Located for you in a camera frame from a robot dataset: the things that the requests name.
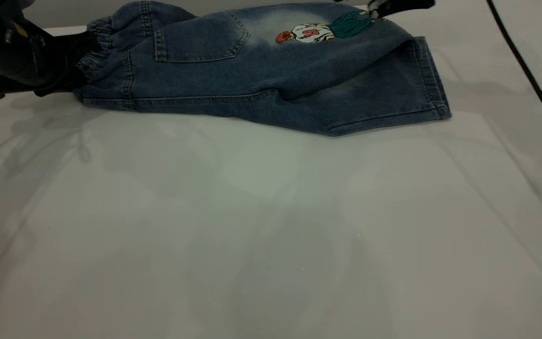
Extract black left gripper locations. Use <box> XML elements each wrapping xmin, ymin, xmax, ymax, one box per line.
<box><xmin>0</xmin><ymin>12</ymin><xmax>103</xmax><ymax>100</ymax></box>

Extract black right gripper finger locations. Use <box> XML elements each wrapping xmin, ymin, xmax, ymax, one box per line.
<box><xmin>367</xmin><ymin>0</ymin><xmax>436</xmax><ymax>20</ymax></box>

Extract blue denim pants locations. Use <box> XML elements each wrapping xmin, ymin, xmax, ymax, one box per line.
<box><xmin>72</xmin><ymin>0</ymin><xmax>452</xmax><ymax>137</ymax></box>

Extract black cable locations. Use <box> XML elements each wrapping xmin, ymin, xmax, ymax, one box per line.
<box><xmin>486</xmin><ymin>0</ymin><xmax>542</xmax><ymax>154</ymax></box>

